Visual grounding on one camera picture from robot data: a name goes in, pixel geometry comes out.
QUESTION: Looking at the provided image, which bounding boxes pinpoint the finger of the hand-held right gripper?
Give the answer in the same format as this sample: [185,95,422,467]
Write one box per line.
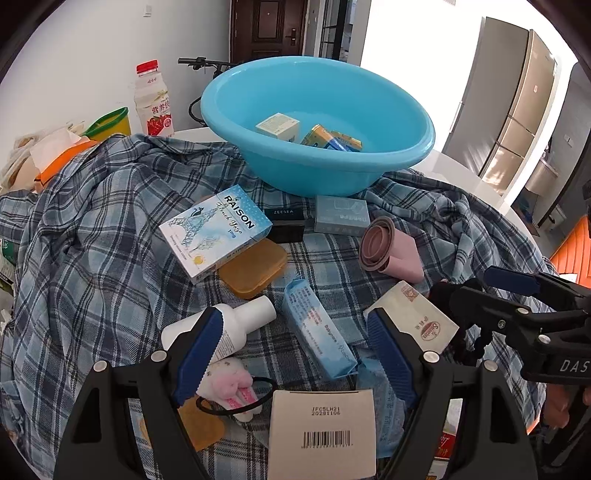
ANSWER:
[484,265,591,303]
[455,284,578,344]

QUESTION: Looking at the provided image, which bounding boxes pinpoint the grey blue box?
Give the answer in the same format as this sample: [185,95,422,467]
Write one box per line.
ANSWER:
[314,195,370,237]

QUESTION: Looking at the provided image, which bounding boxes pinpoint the black cosmetics box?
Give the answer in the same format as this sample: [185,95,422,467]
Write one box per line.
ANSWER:
[267,205,306,243]

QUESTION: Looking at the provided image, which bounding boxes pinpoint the blue plastic basin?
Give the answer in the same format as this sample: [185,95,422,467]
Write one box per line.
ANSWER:
[201,56,435,197]

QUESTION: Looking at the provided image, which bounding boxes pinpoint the pink folding silicone cup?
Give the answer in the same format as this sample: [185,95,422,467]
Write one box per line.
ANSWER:
[360,217,426,283]

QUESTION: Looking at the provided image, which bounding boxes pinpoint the blue plaid shirt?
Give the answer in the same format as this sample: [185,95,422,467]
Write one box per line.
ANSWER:
[0,134,561,480]

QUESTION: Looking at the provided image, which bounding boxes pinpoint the light blue wipes pack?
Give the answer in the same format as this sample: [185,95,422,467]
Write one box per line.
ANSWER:
[355,355,419,460]
[283,274,358,381]

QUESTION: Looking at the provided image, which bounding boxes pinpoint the brown entrance door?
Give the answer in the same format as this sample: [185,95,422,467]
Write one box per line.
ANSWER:
[230,0,308,65]

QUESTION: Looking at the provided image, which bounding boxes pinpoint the white packet red oval logo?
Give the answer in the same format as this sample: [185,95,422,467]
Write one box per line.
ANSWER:
[364,280,460,356]

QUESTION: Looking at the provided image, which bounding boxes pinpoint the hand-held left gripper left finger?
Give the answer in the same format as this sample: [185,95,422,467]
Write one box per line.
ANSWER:
[53,306,227,480]

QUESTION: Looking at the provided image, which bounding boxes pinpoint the amber plastic soap case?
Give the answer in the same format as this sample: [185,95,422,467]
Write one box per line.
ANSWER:
[139,399,227,453]
[218,240,288,300]

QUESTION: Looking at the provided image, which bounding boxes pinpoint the large white barcode box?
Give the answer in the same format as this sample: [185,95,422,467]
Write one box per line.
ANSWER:
[268,389,377,480]

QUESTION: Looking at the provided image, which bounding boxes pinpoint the white plastic bottle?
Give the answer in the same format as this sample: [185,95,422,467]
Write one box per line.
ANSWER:
[161,295,278,365]

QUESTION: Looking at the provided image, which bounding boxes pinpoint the gold and blue pack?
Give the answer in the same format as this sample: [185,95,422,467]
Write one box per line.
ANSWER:
[300,124,340,151]

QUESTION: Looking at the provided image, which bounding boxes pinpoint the yellow green cup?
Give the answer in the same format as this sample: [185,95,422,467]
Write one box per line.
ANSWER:
[81,107,130,141]

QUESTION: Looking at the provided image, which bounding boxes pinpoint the orange ribbed seat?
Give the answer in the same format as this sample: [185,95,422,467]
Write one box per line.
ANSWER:
[549,217,591,278]

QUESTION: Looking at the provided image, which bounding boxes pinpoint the pink plush hair tie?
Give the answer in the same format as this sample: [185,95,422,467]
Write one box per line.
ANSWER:
[196,357,273,423]

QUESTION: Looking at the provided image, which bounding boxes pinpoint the person's right hand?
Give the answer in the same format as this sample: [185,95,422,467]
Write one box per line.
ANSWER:
[542,383,591,432]

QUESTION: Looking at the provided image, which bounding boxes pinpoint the metal sink stand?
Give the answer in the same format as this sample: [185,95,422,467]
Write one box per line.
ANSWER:
[526,150,568,227]

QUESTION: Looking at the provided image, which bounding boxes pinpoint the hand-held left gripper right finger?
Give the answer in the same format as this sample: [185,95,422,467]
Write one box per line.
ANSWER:
[367,307,539,480]

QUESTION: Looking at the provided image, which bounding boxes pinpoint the silver refrigerator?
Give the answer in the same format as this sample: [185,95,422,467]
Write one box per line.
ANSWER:
[443,16,559,195]

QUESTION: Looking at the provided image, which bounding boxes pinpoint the black framed glass door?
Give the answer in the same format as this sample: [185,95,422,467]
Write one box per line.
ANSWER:
[318,0,370,63]

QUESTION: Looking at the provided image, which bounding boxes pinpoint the light blue tower print box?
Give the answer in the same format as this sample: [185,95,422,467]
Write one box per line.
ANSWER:
[158,185,273,284]

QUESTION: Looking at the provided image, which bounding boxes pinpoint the beige paper bag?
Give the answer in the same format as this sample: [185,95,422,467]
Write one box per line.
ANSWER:
[0,129,51,190]

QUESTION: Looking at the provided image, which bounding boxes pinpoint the black bicycle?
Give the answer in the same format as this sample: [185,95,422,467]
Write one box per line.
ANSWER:
[178,56,241,125]

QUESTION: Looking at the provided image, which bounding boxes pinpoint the yogurt drink bottle red cap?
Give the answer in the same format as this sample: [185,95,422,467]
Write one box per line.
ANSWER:
[134,59,175,137]

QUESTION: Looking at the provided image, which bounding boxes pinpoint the small white cardboard box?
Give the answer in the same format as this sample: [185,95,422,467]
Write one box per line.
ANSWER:
[255,113,301,141]

